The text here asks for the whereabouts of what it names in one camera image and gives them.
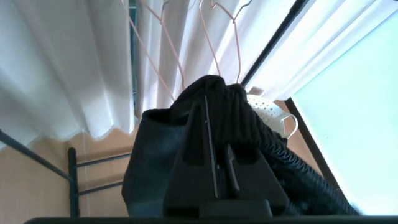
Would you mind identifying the black shorts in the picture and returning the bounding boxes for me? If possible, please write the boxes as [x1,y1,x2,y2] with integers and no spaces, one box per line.
[121,74,361,218]

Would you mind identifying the beige curtain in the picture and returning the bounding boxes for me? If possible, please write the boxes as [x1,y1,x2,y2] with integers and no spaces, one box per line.
[0,0,398,152]

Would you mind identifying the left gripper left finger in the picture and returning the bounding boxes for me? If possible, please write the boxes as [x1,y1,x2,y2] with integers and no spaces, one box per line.
[163,95,219,218]

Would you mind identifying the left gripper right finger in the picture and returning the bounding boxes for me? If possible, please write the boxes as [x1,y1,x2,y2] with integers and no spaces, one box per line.
[217,143,289,216]

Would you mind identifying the black clothes rack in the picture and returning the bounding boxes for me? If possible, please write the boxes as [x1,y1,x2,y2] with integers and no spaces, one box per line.
[0,0,310,218]

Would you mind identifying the white laundry basket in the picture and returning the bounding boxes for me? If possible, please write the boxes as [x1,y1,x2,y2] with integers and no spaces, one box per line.
[245,94,299,139]

